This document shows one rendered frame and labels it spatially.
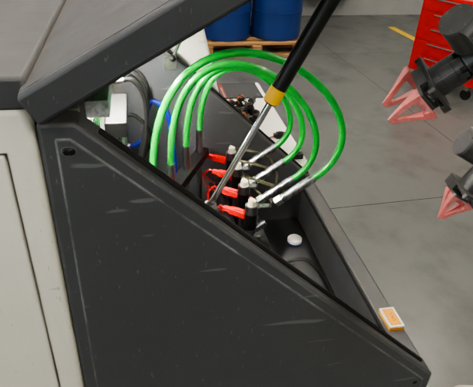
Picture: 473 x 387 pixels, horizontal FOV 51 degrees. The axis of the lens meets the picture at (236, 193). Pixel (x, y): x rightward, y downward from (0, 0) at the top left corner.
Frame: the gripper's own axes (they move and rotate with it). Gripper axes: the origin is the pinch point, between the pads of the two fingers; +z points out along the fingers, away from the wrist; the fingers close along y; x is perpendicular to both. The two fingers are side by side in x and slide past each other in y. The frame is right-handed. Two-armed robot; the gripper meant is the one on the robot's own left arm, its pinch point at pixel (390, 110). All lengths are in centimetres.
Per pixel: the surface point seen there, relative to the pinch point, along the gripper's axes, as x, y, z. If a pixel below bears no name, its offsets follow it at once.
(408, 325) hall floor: 140, -36, 67
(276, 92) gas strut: -34.4, 28.9, 0.5
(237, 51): -28.3, -0.8, 12.5
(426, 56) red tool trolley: 253, -353, 30
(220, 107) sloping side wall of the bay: -9.2, -25.6, 36.7
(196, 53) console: -22, -32, 33
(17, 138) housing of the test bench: -53, 36, 20
